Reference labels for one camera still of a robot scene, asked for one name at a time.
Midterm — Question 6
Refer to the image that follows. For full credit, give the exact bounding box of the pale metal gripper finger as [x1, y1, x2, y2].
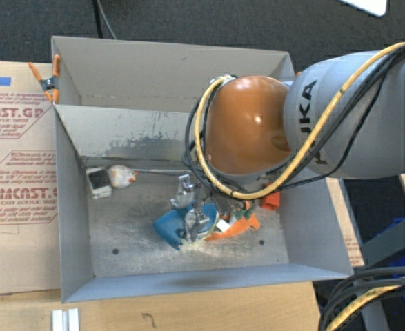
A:
[184, 208, 213, 243]
[170, 174, 203, 210]

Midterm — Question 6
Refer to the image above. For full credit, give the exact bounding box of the blue toy whale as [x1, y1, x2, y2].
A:
[152, 201, 219, 252]

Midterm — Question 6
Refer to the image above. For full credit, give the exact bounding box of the orange toy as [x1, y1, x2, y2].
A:
[204, 212, 261, 243]

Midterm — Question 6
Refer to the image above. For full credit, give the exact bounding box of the orange-red block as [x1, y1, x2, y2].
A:
[259, 183, 281, 212]

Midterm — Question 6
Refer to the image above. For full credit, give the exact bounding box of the white toy chicken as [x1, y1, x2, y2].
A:
[106, 164, 139, 190]

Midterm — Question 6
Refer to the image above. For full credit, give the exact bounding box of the grey metal bin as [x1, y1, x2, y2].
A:
[51, 35, 355, 304]

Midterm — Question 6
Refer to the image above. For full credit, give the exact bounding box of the small white box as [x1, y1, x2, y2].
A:
[86, 166, 114, 200]

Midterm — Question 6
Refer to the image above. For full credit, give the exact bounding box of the brown cardboard board, red print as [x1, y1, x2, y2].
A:
[0, 59, 366, 297]

